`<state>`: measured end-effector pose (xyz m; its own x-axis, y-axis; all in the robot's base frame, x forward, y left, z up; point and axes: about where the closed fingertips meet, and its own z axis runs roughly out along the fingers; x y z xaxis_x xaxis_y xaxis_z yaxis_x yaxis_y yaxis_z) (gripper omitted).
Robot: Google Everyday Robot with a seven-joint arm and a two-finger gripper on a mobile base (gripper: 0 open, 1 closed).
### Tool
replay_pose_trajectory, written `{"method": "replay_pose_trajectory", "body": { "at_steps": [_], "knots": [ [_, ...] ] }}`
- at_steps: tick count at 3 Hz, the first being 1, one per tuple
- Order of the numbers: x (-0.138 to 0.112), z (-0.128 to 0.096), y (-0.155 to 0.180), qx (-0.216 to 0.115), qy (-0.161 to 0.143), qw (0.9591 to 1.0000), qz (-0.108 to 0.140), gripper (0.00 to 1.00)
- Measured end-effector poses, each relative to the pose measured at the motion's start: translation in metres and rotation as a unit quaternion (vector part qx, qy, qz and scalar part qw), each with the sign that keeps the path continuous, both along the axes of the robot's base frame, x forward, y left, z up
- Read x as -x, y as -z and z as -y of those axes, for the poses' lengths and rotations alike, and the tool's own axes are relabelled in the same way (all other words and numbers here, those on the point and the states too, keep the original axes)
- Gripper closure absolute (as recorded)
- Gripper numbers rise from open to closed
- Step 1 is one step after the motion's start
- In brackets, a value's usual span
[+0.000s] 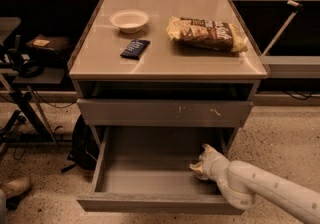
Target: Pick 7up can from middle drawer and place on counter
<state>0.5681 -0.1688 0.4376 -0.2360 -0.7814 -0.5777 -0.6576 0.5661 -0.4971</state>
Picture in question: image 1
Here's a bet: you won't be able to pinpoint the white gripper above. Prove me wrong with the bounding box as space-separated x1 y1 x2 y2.
189 144 230 182

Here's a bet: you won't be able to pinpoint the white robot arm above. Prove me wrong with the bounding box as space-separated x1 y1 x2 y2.
189 144 320 224

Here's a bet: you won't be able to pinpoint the open grey middle drawer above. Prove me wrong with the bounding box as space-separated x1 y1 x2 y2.
77 127 242 215

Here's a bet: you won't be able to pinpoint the grey drawer cabinet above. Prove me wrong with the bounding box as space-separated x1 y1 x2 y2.
66 0 270 146

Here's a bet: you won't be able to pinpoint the closed grey top drawer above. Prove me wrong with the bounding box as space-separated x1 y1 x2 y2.
77 99 253 128

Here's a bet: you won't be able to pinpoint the black backpack on floor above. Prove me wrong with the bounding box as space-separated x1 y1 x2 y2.
61 116 99 173

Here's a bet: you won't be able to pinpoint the brown yellow chip bag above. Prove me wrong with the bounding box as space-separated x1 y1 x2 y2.
166 17 247 53

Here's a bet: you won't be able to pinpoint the dark blue snack bar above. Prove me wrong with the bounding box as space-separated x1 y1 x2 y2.
120 39 150 60

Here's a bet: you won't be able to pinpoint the white paper bowl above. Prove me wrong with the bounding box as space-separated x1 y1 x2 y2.
110 9 149 34

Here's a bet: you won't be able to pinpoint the grey stick with cap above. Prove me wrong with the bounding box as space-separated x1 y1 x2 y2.
262 0 303 56

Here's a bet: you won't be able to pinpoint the tan shoe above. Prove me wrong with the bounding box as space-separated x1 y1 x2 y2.
0 177 31 199

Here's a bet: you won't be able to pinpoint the black headphones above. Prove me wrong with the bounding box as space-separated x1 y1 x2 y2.
8 49 44 78

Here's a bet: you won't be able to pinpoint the black bag on shelf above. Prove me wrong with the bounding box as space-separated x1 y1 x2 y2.
26 34 72 54

